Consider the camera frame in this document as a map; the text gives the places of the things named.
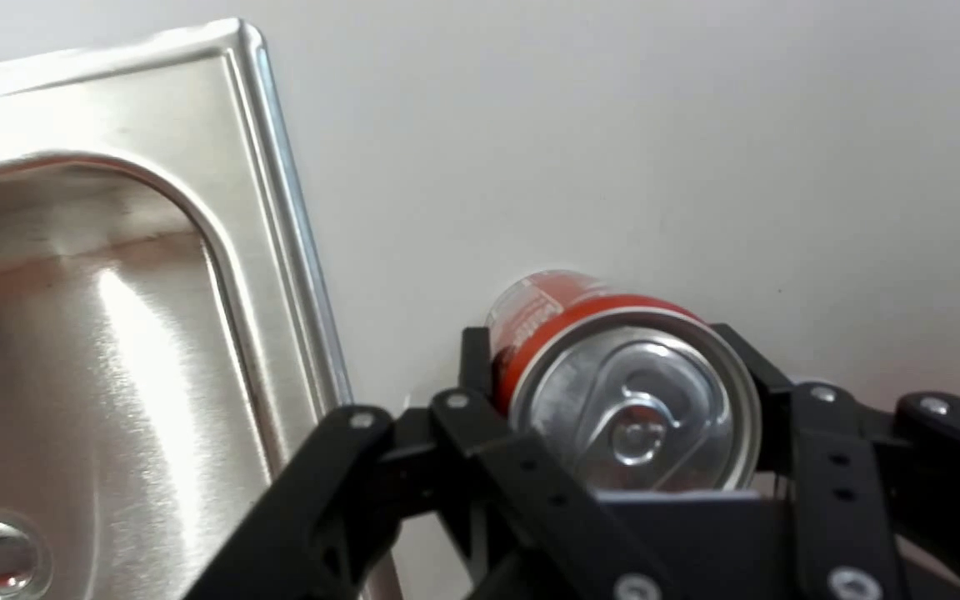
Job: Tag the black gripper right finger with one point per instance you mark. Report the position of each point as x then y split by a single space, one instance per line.
875 498

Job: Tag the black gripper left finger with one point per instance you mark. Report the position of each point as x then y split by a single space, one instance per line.
517 522

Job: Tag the red soda can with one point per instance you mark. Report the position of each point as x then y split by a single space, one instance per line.
629 392

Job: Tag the stainless steel sink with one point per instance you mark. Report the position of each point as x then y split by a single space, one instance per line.
165 329

